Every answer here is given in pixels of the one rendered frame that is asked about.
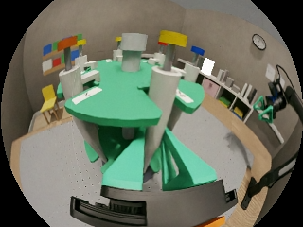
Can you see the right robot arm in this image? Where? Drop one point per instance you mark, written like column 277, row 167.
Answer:
column 282, row 170

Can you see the grey pipette with red button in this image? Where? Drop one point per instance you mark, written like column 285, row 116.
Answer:
column 158, row 57

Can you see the grey pipette with yellow button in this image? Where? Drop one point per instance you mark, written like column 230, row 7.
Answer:
column 118, row 53
column 163, row 87
column 82, row 62

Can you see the grey pipette with blue button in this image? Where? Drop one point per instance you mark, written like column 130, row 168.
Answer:
column 189, row 73

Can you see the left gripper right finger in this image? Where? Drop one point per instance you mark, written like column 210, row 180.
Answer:
column 193, row 171

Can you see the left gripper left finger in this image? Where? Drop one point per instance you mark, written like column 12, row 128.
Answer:
column 127, row 170

